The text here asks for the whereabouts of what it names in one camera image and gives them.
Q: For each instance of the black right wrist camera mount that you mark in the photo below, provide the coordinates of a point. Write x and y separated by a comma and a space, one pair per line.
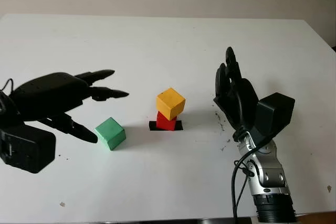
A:
274, 112

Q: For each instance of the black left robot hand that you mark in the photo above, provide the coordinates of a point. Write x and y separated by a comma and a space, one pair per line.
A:
47, 93

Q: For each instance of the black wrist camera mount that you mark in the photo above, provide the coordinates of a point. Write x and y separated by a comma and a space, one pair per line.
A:
274, 112
29, 148

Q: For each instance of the red wooden block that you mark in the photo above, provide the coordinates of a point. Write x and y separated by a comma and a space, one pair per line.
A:
165, 124

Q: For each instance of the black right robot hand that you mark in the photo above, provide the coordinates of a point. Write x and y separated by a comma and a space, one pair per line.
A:
239, 100

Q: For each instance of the black tape strip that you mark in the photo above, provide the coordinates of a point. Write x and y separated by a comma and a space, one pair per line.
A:
179, 126

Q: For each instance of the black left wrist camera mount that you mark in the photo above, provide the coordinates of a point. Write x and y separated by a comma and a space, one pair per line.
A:
29, 148

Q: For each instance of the green wooden block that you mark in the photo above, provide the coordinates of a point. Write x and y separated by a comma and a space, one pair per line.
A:
110, 133

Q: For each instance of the yellow wooden block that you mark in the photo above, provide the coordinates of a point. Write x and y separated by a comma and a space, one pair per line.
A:
169, 102

